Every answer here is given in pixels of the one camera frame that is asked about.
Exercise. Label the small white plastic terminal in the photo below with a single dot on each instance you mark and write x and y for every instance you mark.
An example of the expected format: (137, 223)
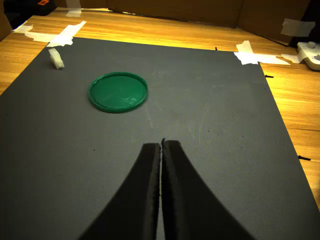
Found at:
(56, 59)

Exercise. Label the round green lid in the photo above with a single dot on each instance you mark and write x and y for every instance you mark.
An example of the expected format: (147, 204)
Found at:
(117, 92)

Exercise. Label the dark grey mat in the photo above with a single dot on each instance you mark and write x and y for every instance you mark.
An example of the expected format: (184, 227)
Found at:
(225, 125)

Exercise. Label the white tape strip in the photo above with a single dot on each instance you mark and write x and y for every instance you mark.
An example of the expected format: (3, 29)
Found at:
(260, 58)
(297, 27)
(295, 58)
(23, 28)
(73, 8)
(40, 37)
(245, 47)
(66, 35)

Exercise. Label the brown cardboard partition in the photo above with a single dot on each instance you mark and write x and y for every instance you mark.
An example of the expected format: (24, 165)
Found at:
(92, 3)
(270, 15)
(175, 11)
(4, 25)

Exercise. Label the black case with orange label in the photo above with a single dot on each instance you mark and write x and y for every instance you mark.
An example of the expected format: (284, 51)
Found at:
(27, 7)

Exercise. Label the small white bracket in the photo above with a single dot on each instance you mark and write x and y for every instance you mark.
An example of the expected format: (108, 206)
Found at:
(311, 56)

